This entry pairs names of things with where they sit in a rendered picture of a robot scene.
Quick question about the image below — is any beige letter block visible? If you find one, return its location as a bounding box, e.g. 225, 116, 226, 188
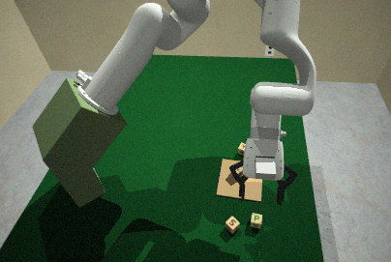
226, 217, 240, 234
236, 167, 243, 176
250, 213, 262, 229
238, 143, 246, 156

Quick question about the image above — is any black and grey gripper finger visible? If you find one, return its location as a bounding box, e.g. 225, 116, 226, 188
277, 165, 297, 206
229, 160, 249, 201

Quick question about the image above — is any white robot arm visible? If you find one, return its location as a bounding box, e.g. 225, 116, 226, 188
76, 0, 316, 180

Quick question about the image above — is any beige flat mat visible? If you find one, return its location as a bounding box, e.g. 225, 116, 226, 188
217, 159, 262, 202

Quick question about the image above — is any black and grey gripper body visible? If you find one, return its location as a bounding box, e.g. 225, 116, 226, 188
243, 137, 284, 181

